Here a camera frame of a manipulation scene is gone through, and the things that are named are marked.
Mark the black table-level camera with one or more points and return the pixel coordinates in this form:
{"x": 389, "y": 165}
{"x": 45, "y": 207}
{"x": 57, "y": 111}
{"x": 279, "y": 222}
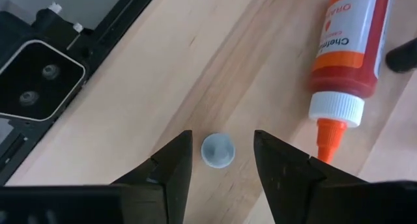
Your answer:
{"x": 39, "y": 80}

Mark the large orange food colouring bottle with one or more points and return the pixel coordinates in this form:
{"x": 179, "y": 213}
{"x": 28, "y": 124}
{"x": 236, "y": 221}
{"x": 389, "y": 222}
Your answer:
{"x": 345, "y": 71}

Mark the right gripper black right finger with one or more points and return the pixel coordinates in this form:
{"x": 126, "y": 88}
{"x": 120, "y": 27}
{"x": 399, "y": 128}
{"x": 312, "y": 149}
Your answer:
{"x": 293, "y": 198}

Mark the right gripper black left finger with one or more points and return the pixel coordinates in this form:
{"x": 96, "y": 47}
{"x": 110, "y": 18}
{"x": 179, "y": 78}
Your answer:
{"x": 163, "y": 201}

